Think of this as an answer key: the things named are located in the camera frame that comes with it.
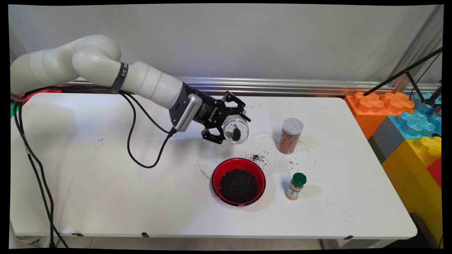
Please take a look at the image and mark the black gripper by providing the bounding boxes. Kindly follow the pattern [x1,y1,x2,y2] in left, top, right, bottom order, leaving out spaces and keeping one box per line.
[192,91,252,145]

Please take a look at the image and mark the clear plastic jar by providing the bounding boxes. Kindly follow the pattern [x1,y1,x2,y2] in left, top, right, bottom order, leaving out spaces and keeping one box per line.
[222,116,250,144]

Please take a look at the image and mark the scattered black seeds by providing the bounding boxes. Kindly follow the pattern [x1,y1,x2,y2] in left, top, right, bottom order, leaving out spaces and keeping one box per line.
[249,152,269,164]

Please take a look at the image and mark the red bowl with black rim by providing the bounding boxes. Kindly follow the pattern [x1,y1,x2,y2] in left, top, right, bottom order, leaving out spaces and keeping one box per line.
[211,158,266,207]

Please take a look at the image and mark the white-lidded jar of brown sticks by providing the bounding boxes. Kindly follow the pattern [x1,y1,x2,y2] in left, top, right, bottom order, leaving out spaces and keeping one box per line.
[277,118,304,155]

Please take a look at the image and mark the black seeds pile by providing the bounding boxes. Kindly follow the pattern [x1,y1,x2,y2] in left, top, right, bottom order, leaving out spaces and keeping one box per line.
[219,168,258,203]

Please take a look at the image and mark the green-capped spice bottle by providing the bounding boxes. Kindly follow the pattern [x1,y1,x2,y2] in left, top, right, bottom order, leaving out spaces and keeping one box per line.
[285,173,307,201]

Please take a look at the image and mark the orange giant building block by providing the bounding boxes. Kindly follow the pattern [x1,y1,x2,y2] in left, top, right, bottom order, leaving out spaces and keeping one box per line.
[344,91,415,140]

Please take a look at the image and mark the grey giant building block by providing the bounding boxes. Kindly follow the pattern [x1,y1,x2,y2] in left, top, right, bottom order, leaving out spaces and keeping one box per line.
[369,116,405,163]

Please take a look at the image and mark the red plastic object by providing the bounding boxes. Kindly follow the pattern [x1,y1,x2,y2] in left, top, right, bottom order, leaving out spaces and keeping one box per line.
[18,89,62,103]

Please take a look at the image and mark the black tripod stand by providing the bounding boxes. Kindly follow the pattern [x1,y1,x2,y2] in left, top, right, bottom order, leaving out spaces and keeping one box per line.
[364,48,442,108]

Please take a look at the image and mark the blue giant building block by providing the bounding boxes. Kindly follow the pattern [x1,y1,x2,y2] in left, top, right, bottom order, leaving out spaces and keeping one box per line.
[388,92,442,140]

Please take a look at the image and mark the yellow giant building block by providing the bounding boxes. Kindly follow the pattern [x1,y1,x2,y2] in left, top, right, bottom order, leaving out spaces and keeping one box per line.
[381,136,442,247]

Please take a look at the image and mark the red giant building block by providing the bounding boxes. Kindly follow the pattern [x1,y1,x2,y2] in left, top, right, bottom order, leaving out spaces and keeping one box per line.
[427,157,442,189]

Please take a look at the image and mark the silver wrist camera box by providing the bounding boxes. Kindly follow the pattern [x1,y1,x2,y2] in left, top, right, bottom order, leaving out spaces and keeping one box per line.
[175,93,203,133]

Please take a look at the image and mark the aluminium rail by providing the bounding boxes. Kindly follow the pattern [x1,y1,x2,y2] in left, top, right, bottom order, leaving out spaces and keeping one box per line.
[71,76,442,96]

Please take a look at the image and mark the black camera cable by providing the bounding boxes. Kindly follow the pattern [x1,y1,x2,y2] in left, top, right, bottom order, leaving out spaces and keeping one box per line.
[12,86,177,247]

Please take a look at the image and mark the black strap near wrist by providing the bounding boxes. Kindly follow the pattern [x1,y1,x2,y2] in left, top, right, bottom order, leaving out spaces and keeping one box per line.
[110,62,129,94]

